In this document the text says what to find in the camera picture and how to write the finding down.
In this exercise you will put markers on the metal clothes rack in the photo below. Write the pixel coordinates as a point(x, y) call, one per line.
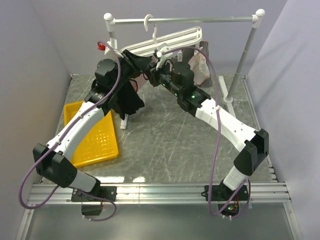
point(254, 19)

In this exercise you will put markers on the aluminium table edge rail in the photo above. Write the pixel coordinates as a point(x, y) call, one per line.
point(161, 193)

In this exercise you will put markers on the white clip hanger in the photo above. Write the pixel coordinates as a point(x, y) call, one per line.
point(184, 38)

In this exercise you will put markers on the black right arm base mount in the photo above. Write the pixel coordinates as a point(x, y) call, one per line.
point(221, 193)

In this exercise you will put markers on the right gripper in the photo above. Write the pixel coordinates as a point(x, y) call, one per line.
point(153, 74)

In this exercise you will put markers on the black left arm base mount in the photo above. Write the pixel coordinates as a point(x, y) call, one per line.
point(102, 192)

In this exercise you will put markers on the yellow plastic tray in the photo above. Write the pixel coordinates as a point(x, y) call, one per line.
point(92, 137)

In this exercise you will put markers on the pink underwear black trim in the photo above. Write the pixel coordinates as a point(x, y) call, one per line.
point(138, 82)

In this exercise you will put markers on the grey striped underwear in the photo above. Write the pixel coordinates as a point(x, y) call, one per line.
point(186, 56)

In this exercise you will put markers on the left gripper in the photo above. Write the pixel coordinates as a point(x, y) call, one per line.
point(141, 62)

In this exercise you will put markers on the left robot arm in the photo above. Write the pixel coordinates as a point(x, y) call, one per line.
point(111, 90)

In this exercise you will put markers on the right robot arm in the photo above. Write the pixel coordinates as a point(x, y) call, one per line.
point(252, 144)

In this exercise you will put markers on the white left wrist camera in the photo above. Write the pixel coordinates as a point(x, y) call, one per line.
point(106, 48)

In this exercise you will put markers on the white underwear pink trim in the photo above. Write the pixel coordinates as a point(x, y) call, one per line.
point(198, 64)

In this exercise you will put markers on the white rack left foot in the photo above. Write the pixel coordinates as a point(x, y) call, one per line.
point(124, 122)

